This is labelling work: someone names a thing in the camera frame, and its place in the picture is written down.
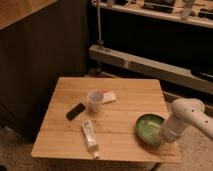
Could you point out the white tube with cap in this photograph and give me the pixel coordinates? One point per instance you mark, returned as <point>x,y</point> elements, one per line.
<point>90,138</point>

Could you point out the clear plastic cup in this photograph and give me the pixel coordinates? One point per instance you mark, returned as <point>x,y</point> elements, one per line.
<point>95,100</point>

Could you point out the wooden square table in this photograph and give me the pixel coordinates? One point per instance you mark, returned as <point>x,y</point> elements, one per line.
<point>114,125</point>

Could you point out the black rectangular remote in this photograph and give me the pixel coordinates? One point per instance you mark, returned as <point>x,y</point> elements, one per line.
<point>74,112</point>

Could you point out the dark wooden cabinet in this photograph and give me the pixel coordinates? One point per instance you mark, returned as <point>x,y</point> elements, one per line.
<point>34,53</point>

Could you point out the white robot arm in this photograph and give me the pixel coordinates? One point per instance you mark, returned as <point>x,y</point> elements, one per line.
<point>186,112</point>

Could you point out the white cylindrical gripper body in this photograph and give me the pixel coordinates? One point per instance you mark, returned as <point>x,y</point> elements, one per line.
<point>172,129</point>

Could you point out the green ceramic bowl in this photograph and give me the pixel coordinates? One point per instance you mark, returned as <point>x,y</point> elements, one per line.
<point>148,128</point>

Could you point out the grey metal shelf rack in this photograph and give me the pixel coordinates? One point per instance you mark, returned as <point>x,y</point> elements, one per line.
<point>166,72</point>

